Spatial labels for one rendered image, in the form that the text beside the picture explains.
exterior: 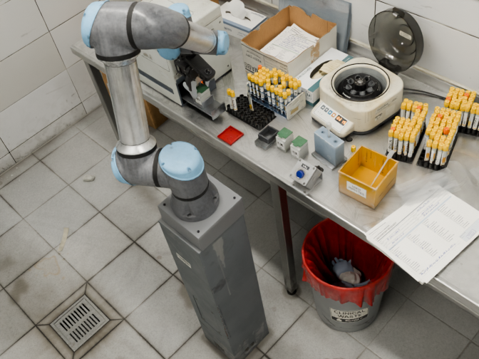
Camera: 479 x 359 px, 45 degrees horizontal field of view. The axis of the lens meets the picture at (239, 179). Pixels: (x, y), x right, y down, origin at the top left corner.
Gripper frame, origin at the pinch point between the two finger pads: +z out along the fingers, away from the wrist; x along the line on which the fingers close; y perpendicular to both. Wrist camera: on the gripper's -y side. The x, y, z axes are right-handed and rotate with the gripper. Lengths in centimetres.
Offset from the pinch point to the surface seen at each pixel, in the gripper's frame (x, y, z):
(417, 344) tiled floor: -10, -95, 96
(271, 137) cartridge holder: -1.9, -31.9, 5.2
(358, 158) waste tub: -11, -62, 3
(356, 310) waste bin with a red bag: 3, -74, 72
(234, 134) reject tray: 2.6, -18.0, 8.4
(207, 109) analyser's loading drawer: 1.8, -3.9, 4.6
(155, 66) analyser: 4.4, 19.0, -6.2
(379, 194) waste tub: -3, -76, 4
